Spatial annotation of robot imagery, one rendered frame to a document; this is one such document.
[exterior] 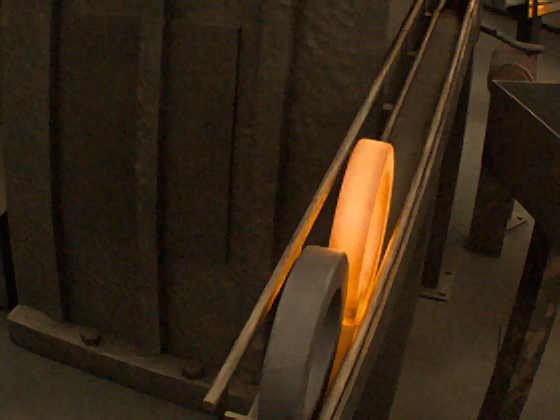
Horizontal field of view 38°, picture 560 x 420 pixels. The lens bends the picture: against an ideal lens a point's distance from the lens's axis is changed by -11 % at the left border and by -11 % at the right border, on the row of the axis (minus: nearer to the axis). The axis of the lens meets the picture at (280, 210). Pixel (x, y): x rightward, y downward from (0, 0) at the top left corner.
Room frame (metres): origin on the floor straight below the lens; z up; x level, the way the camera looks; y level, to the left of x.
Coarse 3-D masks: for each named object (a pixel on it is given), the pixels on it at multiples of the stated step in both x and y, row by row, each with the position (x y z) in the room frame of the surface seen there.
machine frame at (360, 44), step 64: (64, 0) 1.34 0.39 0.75; (128, 0) 1.30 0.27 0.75; (192, 0) 1.27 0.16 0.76; (256, 0) 1.25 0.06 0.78; (320, 0) 1.22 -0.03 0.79; (384, 0) 1.19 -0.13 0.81; (0, 64) 1.38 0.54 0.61; (64, 64) 1.34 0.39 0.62; (128, 64) 1.29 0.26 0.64; (192, 64) 1.26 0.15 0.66; (256, 64) 1.24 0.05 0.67; (320, 64) 1.22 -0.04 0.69; (64, 128) 1.34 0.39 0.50; (128, 128) 1.29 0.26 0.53; (192, 128) 1.26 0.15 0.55; (256, 128) 1.21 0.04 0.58; (320, 128) 1.22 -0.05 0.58; (64, 192) 1.34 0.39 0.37; (128, 192) 1.29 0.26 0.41; (192, 192) 1.26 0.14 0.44; (256, 192) 1.21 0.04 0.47; (64, 256) 1.34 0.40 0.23; (128, 256) 1.30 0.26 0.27; (192, 256) 1.26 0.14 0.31; (256, 256) 1.21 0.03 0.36; (64, 320) 1.32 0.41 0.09; (128, 320) 1.30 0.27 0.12; (192, 320) 1.27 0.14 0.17; (128, 384) 1.24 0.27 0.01; (192, 384) 1.21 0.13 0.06; (256, 384) 1.22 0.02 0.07
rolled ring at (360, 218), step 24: (360, 144) 0.78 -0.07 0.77; (384, 144) 0.79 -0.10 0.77; (360, 168) 0.74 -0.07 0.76; (384, 168) 0.76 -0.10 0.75; (360, 192) 0.72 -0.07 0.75; (384, 192) 0.82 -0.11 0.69; (336, 216) 0.70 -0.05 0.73; (360, 216) 0.70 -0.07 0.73; (384, 216) 0.83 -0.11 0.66; (336, 240) 0.69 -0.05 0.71; (360, 240) 0.69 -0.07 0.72; (360, 264) 0.68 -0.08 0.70; (360, 288) 0.70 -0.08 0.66; (360, 312) 0.73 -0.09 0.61
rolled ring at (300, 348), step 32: (320, 256) 0.61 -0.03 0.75; (288, 288) 0.56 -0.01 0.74; (320, 288) 0.56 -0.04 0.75; (288, 320) 0.54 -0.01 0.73; (320, 320) 0.55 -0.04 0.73; (288, 352) 0.52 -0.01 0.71; (320, 352) 0.64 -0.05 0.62; (288, 384) 0.51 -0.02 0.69; (320, 384) 0.62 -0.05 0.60; (256, 416) 0.51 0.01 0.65; (288, 416) 0.50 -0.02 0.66
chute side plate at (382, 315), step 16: (464, 48) 1.39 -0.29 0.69; (464, 64) 1.42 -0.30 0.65; (448, 96) 1.19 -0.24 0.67; (448, 112) 1.16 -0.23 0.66; (448, 128) 1.20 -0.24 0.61; (432, 160) 1.01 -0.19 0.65; (432, 176) 1.03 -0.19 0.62; (416, 208) 0.90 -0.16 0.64; (416, 224) 0.91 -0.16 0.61; (416, 240) 0.94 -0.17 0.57; (400, 256) 0.80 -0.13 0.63; (400, 272) 0.82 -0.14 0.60; (400, 288) 0.85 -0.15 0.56; (384, 304) 0.72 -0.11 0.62; (384, 320) 0.75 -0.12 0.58; (368, 336) 0.68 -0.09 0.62; (368, 352) 0.67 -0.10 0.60; (368, 368) 0.69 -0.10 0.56; (352, 384) 0.61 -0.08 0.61; (352, 400) 0.62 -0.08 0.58; (336, 416) 0.57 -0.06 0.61; (352, 416) 0.64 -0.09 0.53
